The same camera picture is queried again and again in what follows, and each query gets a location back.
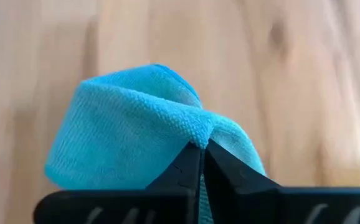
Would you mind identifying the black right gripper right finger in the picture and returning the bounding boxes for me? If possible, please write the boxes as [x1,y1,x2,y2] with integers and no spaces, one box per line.
[204,138,360,224]

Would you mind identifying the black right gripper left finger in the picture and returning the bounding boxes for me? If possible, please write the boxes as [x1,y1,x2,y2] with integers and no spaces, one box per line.
[32,141,203,224]

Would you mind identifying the blue microfiber towel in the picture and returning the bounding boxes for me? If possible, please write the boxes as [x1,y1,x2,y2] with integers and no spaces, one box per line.
[44,63,267,224]

